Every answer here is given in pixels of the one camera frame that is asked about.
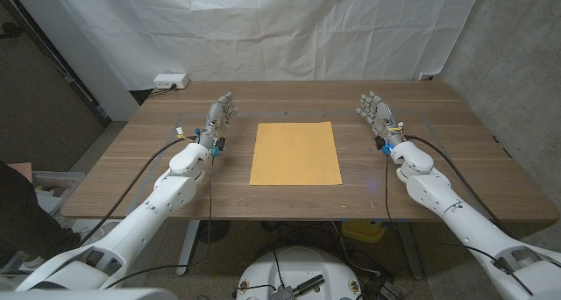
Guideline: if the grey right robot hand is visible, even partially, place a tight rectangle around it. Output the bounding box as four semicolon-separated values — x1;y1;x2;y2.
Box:
355;90;407;148

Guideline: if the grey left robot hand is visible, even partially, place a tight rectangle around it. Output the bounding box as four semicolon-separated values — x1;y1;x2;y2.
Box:
196;92;238;151

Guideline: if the orange origami paper sheet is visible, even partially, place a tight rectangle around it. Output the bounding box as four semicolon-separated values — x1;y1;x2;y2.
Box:
249;121;344;187

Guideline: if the white power strip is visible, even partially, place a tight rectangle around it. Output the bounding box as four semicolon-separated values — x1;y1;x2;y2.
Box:
153;73;190;90

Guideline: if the black round fan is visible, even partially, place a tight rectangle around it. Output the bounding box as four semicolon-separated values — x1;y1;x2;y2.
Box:
195;219;231;244

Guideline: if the white wrinkled backdrop sheet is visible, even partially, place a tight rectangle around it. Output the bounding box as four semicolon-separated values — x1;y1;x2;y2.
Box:
46;0;483;91

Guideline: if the yellow object under table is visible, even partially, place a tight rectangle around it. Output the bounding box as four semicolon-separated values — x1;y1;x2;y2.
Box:
340;220;387;243

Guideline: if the white table leg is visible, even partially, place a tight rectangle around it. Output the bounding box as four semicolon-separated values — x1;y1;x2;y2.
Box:
175;219;201;276

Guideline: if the grey table leg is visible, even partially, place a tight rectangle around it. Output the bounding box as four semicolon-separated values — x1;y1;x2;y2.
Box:
396;223;425;280

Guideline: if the clear plastic storage bin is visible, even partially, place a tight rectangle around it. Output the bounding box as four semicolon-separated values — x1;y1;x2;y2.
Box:
31;170;87;218

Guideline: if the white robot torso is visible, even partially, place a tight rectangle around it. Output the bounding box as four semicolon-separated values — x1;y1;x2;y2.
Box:
235;246;363;300

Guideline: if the floor power strip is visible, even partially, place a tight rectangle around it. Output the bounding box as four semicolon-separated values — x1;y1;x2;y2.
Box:
379;280;402;300

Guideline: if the black tool on torso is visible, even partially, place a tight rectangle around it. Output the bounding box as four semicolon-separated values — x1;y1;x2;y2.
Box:
271;273;326;300

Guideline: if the person in black clothes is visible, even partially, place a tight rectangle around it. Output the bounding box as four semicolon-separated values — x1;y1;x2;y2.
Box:
0;159;82;270

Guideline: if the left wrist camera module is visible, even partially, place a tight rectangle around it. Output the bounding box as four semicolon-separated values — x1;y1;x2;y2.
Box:
209;137;227;157

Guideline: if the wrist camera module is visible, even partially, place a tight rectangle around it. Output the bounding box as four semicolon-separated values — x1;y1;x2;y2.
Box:
209;137;227;157
374;135;394;156

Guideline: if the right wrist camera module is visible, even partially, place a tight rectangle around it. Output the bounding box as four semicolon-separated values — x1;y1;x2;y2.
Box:
374;135;394;156

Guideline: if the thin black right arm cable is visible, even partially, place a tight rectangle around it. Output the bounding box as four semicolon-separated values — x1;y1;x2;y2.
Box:
384;154;535;296

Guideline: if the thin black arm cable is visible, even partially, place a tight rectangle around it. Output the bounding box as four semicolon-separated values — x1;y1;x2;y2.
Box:
384;154;535;296
103;153;217;290

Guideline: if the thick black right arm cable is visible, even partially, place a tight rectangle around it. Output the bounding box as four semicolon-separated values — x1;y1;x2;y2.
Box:
403;134;506;236

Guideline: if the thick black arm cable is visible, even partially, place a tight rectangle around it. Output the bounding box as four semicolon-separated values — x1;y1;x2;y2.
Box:
403;134;506;236
77;135;194;248

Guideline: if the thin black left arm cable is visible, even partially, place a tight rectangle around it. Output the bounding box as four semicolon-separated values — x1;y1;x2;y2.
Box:
103;153;217;290

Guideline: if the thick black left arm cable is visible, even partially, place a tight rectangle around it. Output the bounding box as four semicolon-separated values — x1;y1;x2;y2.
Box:
77;135;194;248

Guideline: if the white floor cable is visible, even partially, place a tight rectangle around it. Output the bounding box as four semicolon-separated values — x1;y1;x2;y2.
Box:
330;220;382;277

